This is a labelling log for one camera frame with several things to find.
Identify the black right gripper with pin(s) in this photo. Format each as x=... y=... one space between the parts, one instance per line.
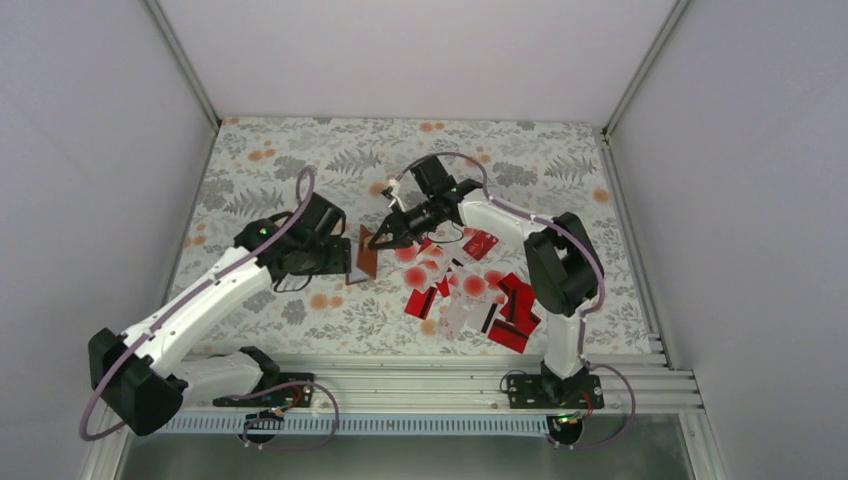
x=403 y=234

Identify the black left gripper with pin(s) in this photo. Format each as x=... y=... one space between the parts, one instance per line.
x=339 y=259

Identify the brown leather card holder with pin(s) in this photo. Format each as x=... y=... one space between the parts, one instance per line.
x=363 y=260

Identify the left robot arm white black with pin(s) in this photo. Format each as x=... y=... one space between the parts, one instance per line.
x=142 y=374

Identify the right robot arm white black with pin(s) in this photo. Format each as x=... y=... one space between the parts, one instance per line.
x=563 y=267

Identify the white card red circle top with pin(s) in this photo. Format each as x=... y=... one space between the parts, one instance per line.
x=407 y=254

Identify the white card red circle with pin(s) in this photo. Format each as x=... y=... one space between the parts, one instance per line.
x=407 y=254
x=422 y=276
x=473 y=285

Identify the white card red circle middle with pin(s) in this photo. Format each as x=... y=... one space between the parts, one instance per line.
x=422 y=276

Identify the red card black stripe left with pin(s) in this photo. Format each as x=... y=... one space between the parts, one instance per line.
x=420 y=303

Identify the red card with gold logo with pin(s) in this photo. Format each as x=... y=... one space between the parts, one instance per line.
x=478 y=243

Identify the white card red circle centre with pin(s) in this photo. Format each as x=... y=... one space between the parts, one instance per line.
x=473 y=285

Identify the white card pale pattern bottom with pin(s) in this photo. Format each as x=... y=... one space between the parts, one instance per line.
x=453 y=319

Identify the white card black stripe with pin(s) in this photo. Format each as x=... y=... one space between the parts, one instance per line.
x=481 y=316

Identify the dark red card right upper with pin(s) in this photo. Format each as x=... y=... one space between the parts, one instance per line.
x=519 y=298

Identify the dark red card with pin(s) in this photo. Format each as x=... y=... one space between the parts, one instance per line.
x=519 y=298
x=514 y=337

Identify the dark red card bottom right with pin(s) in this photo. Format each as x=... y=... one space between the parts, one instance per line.
x=514 y=337

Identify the floral patterned table mat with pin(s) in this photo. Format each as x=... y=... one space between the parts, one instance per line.
x=547 y=168

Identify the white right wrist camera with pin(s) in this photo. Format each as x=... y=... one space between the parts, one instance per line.
x=392 y=193

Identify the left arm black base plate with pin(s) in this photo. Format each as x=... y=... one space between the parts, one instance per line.
x=299 y=396

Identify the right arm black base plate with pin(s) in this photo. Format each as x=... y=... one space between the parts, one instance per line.
x=539 y=392

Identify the slotted grey cable duct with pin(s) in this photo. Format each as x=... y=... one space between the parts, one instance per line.
x=361 y=424

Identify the aluminium rail frame front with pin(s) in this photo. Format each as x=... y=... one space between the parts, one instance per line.
x=654 y=426

